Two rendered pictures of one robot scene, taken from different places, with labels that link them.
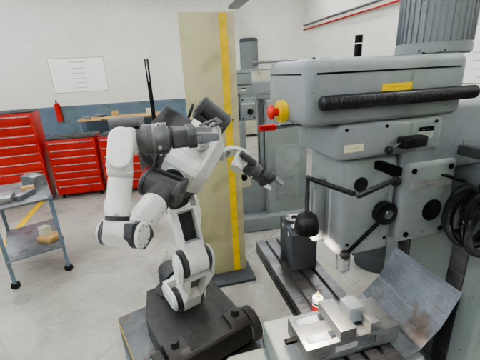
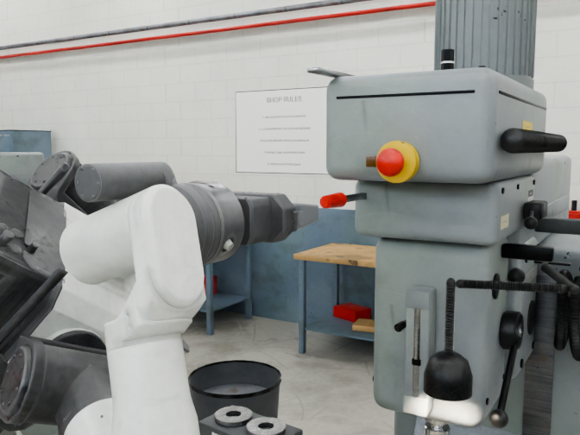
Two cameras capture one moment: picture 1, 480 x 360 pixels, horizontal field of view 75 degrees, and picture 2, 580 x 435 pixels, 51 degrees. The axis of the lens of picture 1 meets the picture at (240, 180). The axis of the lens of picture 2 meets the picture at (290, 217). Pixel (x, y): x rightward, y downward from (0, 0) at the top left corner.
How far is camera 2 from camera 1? 0.71 m
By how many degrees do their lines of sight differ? 46
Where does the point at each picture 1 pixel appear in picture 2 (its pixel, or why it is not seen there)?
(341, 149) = (498, 223)
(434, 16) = (508, 40)
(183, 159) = (100, 301)
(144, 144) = (206, 236)
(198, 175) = not seen: hidden behind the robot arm
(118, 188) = (176, 374)
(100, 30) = not seen: outside the picture
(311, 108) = (493, 149)
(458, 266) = (540, 403)
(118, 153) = (179, 262)
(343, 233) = (484, 380)
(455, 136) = not seen: hidden behind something
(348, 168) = (489, 258)
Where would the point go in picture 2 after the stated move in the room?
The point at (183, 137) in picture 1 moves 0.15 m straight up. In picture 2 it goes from (266, 216) to (266, 78)
